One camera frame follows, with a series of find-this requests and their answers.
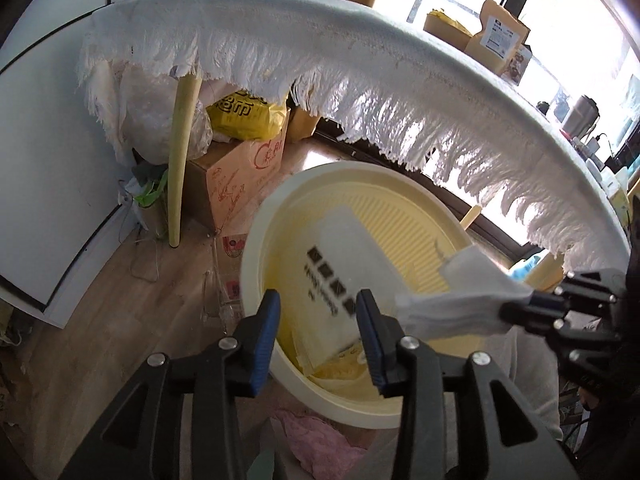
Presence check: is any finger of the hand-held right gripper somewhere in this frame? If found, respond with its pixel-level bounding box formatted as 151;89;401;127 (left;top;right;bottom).
530;269;629;312
499;304;569;337

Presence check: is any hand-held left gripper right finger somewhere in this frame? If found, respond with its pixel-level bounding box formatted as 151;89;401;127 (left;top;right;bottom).
355;289;577;480

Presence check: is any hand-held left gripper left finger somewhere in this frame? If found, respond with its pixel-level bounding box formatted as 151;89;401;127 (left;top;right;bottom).
60;289;282;480

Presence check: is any white paper tissue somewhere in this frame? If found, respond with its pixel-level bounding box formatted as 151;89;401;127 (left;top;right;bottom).
395;247;534;337

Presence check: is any white mailer bag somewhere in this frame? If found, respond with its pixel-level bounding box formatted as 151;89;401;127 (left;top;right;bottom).
295;206;417;372

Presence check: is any cream plastic basin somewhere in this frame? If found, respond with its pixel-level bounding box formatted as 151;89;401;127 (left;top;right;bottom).
240;161;507;430

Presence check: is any person's grey trouser leg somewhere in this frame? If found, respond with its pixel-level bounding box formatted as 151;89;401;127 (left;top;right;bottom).
475;330;564;444

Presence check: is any yellow tissue box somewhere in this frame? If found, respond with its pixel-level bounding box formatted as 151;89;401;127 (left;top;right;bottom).
601;166;632;222

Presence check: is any pink cloth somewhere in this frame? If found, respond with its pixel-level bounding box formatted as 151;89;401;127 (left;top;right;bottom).
270;406;369;480

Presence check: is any cream table leg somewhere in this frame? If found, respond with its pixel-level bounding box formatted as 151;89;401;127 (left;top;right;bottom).
167;74;201;250
460;204;484;231

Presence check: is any red printed cardboard box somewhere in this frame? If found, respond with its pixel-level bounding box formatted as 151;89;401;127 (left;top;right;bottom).
184;136;289;234

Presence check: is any steel thermos tumbler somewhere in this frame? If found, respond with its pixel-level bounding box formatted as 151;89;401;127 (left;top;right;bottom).
562;94;601;139

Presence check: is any green plastic scrap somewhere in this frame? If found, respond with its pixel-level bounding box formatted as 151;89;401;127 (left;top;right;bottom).
131;167;169;212

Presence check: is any yellow plastic bag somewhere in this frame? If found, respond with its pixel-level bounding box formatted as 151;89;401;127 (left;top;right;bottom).
206;89;291;141

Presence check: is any small printed carton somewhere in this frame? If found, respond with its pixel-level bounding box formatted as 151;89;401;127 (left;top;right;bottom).
502;44;534;86

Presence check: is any crumpled translucent plastic bag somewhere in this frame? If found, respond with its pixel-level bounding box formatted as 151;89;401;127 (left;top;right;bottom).
116;66;214;167

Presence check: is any kraft paper pouch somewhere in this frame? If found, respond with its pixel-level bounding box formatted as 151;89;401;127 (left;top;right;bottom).
465;0;531;77

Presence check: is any black and white wardrobe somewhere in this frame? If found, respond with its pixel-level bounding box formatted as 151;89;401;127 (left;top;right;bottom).
0;0;173;331

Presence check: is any white fringed tablecloth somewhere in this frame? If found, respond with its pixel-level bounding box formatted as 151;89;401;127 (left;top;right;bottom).
75;0;632;275

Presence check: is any white floor cable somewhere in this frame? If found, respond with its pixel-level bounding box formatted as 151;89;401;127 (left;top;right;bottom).
116;179;167;282

